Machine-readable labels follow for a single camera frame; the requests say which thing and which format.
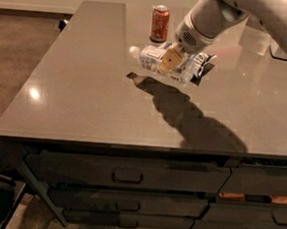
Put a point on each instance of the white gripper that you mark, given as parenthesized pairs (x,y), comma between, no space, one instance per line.
(190,39)

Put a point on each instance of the clear plastic water bottle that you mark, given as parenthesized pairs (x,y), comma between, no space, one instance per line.
(150,57)

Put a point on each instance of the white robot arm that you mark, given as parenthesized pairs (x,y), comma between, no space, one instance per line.
(272,15)

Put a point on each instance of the blue chip bag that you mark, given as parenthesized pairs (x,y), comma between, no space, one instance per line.
(203,59)

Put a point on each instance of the orange soda can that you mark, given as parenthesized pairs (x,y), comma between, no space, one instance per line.
(159,25)

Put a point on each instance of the top left drawer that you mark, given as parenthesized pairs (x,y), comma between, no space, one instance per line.
(127,172)

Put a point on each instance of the drawer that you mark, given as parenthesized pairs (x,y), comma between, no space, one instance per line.
(257,182)
(127,172)
(246,214)
(130,202)
(128,220)

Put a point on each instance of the top right drawer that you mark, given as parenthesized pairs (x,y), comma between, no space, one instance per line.
(257,182)

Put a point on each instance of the middle right drawer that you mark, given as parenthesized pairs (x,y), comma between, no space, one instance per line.
(246,214)

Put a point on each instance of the middle left drawer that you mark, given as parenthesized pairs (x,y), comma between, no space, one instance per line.
(130,202)

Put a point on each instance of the bottom left drawer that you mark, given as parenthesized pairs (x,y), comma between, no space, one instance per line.
(128,220)

